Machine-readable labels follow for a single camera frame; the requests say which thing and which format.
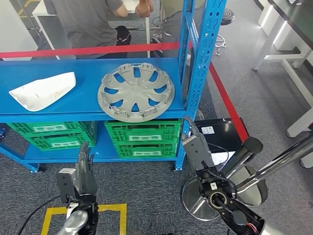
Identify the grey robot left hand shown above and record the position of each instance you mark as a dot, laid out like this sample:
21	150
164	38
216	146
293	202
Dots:
85	181

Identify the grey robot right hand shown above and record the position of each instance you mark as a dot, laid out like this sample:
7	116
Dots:
197	152

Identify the silver wheel hubcap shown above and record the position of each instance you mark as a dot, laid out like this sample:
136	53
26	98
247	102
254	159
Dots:
136	94

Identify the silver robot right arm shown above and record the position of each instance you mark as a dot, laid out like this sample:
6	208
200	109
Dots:
229	211

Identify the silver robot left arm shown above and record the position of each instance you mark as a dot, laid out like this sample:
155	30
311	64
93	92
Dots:
78	220

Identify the white plastic panel part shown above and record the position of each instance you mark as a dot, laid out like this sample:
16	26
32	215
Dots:
44	92

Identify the blue metal shelf rack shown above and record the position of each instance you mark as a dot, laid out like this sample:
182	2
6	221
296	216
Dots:
85	74

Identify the black cardboard box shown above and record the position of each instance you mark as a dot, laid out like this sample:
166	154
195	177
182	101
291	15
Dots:
225	133

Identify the yellow floor tape square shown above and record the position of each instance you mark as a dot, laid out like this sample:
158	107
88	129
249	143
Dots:
122	220

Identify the black round stool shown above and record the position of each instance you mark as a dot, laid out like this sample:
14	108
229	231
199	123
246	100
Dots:
227	16

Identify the seated person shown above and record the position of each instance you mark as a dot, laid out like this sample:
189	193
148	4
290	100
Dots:
90	26

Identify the white cabinet panel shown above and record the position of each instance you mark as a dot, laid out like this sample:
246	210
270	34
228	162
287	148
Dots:
14	32

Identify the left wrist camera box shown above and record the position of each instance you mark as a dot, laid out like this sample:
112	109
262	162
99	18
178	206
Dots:
65	185

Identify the chrome stanchion post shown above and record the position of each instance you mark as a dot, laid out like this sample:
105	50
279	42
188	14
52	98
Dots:
281	159
193	201

